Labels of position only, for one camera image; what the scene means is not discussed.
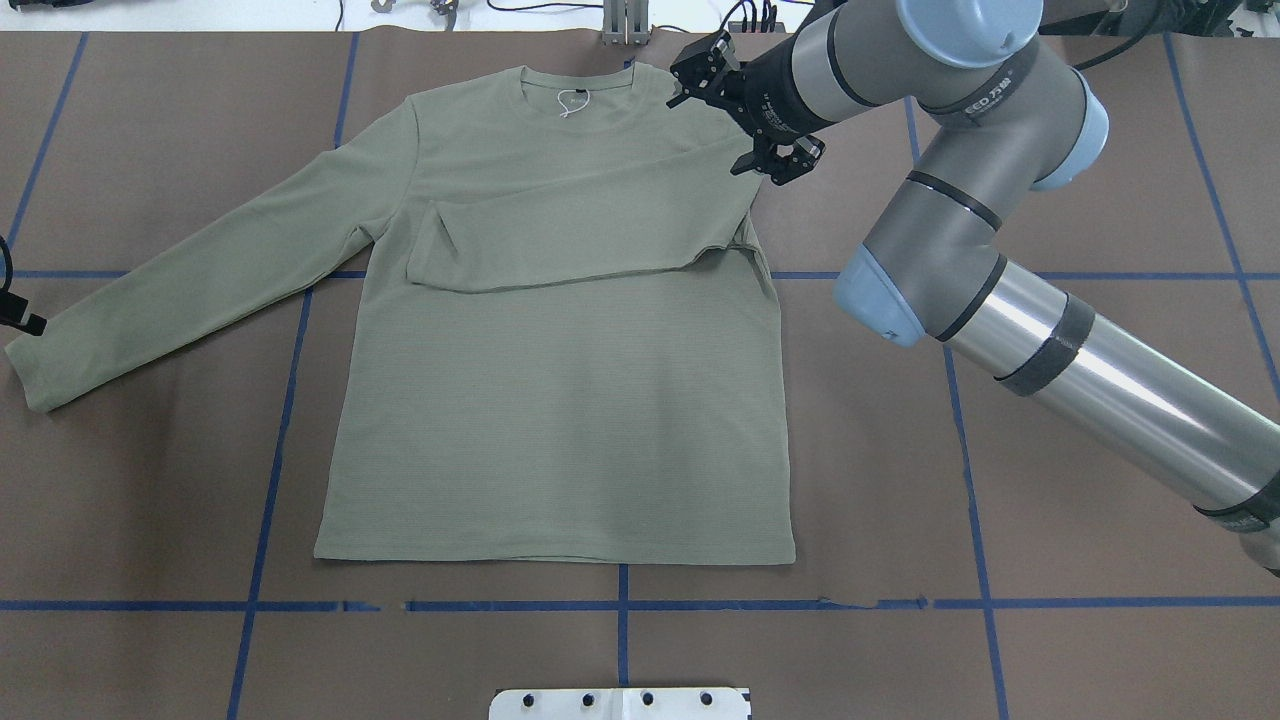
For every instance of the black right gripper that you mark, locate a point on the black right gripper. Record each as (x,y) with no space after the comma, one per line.
(771,97)

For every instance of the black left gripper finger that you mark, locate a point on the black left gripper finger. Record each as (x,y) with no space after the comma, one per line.
(23,320)

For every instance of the green long-sleeve shirt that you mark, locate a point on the green long-sleeve shirt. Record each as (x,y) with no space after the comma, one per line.
(568,343)

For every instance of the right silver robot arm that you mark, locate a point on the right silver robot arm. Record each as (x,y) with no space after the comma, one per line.
(1014,118)

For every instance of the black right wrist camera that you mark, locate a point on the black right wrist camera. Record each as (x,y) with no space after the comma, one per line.
(705,70)

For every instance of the aluminium frame post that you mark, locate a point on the aluminium frame post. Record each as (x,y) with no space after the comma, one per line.
(626,22)

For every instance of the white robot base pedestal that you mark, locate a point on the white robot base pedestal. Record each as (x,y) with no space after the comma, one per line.
(695,702)

